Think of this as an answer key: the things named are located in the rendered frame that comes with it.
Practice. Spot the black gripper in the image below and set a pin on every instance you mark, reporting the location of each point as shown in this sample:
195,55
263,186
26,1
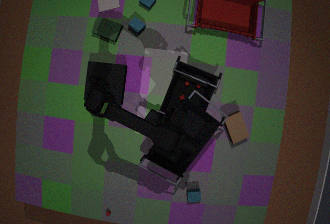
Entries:
153,116

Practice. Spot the blue cube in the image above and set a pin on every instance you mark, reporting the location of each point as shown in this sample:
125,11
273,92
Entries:
147,3
137,25
194,195

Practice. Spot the brown rectangular block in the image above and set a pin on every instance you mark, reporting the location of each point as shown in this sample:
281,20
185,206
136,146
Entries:
236,127

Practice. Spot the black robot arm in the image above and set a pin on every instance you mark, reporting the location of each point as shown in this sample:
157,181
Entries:
168,138

